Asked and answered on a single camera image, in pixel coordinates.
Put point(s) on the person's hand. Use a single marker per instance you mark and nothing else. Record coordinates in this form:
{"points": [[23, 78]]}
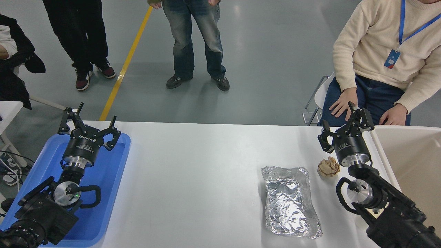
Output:
{"points": [[3, 52]]}

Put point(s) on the crinkled foil tray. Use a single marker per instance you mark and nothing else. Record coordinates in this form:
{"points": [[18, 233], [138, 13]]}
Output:
{"points": [[289, 203]]}

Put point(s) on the white metal bar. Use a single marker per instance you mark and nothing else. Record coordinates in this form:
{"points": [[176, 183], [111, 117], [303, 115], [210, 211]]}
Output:
{"points": [[48, 102]]}

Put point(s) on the white metal chair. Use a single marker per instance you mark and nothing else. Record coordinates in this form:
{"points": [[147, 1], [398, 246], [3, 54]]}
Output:
{"points": [[324, 94]]}

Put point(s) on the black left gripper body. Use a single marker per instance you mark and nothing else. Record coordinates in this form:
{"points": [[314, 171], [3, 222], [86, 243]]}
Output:
{"points": [[82, 146]]}

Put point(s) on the crumpled tan paper ball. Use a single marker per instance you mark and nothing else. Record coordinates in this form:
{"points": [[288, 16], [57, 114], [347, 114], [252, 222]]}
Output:
{"points": [[329, 167]]}

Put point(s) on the person's left hand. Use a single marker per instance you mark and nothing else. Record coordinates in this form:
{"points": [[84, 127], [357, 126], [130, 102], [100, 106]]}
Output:
{"points": [[396, 117]]}

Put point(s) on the grey white sneaker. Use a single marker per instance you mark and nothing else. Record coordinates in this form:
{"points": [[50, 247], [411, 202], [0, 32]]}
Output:
{"points": [[12, 172]]}

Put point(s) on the person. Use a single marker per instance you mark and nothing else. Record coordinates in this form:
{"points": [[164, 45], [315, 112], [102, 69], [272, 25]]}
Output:
{"points": [[15, 79], [186, 34], [379, 34], [82, 34]]}

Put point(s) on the person's right hand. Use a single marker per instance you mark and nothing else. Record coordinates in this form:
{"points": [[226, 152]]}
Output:
{"points": [[155, 5], [342, 103]]}

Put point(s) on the blue plastic tray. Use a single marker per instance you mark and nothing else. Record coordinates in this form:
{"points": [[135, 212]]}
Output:
{"points": [[103, 193]]}

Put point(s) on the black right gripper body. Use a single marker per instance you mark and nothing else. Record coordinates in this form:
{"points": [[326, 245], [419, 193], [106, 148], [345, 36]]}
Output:
{"points": [[351, 144]]}

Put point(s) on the large pale bin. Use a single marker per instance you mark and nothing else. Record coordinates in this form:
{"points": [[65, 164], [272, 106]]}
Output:
{"points": [[406, 155]]}

